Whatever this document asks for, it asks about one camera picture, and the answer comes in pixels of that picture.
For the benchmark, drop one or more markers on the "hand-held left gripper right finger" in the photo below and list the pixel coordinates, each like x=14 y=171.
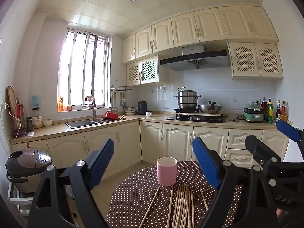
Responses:
x=206 y=163

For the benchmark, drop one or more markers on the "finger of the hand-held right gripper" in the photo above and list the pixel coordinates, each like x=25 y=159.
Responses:
x=256 y=144
x=286 y=127

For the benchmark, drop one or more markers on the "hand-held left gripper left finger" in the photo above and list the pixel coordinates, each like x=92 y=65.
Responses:
x=102 y=163

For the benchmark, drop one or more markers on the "pair of chopsticks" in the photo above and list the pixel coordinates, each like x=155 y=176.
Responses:
x=203 y=199

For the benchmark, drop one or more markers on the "pink cup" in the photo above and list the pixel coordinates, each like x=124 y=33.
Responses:
x=166 y=173

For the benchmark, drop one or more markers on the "bunch of wooden chopsticks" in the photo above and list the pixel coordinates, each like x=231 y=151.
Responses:
x=181 y=209

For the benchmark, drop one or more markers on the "single wooden chopstick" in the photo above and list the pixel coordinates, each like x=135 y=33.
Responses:
x=149 y=206

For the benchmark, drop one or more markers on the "person's right hand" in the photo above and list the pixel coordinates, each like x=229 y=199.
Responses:
x=280 y=216

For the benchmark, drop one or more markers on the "group of condiment bottles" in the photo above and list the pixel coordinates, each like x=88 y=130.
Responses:
x=270 y=114

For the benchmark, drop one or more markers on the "green electric grill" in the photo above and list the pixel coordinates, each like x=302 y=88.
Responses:
x=254 y=115

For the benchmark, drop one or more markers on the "cream base cabinets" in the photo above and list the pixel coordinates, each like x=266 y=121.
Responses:
x=133 y=142

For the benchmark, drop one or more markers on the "grey trash bin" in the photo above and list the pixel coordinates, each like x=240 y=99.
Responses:
x=70 y=191

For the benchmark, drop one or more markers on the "steel kitchen sink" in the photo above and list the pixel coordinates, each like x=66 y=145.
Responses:
x=80 y=124

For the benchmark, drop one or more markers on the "black gas stove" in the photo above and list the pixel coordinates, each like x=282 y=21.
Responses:
x=197 y=119

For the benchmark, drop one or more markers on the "round polka-dot table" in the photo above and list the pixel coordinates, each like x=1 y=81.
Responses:
x=137 y=194

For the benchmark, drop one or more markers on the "red bowl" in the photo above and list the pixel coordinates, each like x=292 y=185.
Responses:
x=110 y=116

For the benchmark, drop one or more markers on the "metal faucet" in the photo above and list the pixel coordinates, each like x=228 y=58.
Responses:
x=94 y=111

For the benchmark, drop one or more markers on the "steel wok with lid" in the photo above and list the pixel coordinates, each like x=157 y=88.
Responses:
x=210 y=108

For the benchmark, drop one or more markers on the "hanging metal ladle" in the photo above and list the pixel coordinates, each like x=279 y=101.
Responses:
x=115 y=105

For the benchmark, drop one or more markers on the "stack of white bowls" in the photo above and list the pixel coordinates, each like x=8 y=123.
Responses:
x=130 y=110

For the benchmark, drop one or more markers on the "hanging metal spatula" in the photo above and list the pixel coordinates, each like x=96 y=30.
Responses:
x=112 y=102

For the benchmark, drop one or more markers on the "steel steamer pot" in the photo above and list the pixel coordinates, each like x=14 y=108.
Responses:
x=187 y=99

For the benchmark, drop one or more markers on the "white bowl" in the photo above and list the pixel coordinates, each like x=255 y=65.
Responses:
x=47 y=122

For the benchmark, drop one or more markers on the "white mug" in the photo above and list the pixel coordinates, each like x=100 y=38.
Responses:
x=149 y=114

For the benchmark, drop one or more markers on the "black kettle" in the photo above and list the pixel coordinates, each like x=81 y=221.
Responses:
x=142 y=108

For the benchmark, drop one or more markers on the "orange bottle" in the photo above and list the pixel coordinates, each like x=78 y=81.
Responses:
x=61 y=105

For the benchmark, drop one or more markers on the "cream lattice door cabinet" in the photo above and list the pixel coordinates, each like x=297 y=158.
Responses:
x=256 y=60
x=147 y=70

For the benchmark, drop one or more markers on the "grey rice cooker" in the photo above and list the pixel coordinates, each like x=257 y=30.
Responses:
x=26 y=166

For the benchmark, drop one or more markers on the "large glass jar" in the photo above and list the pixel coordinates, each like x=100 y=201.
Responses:
x=37 y=120

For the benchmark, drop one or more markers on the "small dark jar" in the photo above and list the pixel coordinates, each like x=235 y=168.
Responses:
x=30 y=124

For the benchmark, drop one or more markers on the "teal box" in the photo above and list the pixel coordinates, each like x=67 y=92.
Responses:
x=35 y=102

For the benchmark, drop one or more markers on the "white storage cart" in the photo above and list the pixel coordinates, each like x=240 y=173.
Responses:
x=14 y=199

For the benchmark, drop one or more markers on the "kitchen window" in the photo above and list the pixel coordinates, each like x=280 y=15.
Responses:
x=78 y=71

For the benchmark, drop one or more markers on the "range hood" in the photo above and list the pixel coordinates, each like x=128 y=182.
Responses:
x=194 y=60

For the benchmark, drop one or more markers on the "wooden cutting board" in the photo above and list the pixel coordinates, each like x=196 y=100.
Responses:
x=11 y=104

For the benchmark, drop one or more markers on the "wall power socket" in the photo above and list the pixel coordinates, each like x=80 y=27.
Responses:
x=255 y=100

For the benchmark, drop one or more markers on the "wall utensil rail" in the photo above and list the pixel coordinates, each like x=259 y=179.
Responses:
x=121 y=89

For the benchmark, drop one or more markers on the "cream upper wall cabinets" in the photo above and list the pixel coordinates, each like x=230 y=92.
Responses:
x=204 y=26

